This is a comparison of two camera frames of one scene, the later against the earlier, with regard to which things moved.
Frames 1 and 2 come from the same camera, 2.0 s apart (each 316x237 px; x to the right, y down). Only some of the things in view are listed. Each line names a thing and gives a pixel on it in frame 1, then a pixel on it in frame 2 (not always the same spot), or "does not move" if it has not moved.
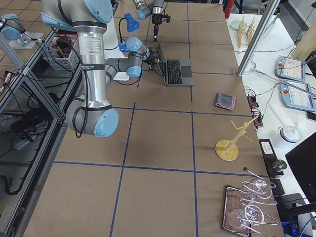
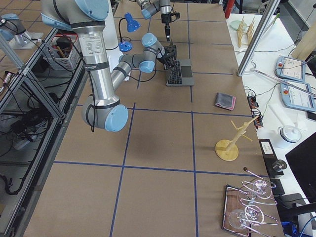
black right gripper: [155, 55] to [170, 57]
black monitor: [302, 161] does not move
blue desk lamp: [132, 25] does not move
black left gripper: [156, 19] to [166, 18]
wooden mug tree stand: [227, 149] does not move
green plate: [235, 24] does not move
